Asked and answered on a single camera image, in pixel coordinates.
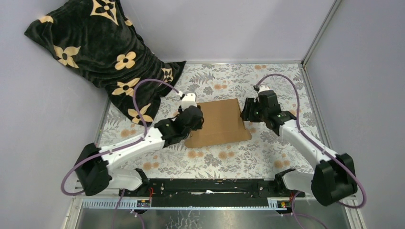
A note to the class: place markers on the aluminium frame rail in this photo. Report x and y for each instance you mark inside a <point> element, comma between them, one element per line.
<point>111,199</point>

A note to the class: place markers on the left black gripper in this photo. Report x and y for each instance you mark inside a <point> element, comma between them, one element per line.
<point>198,126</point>

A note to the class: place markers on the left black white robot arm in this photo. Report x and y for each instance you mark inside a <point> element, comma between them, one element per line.
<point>98,168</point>

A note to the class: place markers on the brown cardboard box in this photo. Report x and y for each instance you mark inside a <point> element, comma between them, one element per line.
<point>222,125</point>

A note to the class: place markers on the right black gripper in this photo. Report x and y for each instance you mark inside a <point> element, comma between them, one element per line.
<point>246,114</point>

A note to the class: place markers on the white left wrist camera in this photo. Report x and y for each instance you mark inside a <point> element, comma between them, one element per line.
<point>187,100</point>

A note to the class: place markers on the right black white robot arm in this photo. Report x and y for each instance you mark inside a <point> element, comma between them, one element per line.
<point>333,177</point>

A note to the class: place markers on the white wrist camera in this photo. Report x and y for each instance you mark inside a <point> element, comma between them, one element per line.
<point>187,100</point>
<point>262,89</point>

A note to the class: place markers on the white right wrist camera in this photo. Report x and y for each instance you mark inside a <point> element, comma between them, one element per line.
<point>262,89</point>

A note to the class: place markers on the black floral plush blanket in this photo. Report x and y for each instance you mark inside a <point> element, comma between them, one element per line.
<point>94,39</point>

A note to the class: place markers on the floral patterned table mat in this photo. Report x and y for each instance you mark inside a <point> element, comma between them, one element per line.
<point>261,157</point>

